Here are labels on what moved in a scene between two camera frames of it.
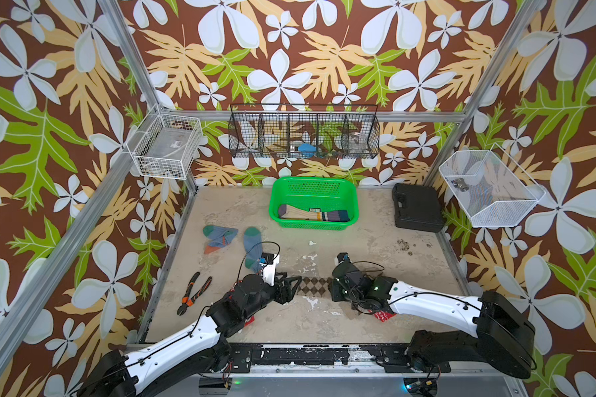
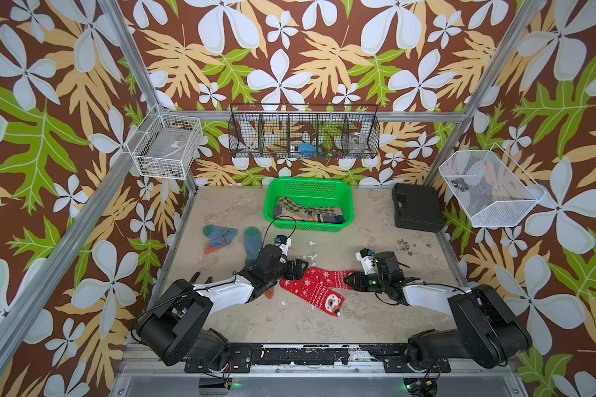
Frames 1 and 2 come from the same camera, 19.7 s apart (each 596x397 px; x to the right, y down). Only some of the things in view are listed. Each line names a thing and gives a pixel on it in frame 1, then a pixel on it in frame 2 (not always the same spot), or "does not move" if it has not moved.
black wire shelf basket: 303,131 does not move
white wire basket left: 164,145 does not move
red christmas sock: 383,316 -> 329,278
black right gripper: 333,287 -> 358,282
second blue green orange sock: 253,259 does not move
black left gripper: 286,293 -> 298,272
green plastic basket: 316,203 does not move
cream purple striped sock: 289,212 does not move
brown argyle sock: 314,286 -> 286,204
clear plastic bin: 489,186 does not move
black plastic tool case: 417,208 does not move
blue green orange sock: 218,236 does not move
